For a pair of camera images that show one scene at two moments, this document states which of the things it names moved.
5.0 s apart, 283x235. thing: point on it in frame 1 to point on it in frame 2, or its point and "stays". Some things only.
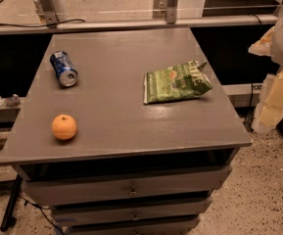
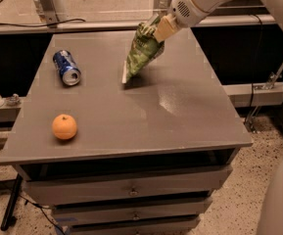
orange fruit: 64,126 stays
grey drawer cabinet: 125,132 stays
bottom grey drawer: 159,226 stays
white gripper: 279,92 to 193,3
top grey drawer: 168,183 stays
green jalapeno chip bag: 175,82 to 144,49
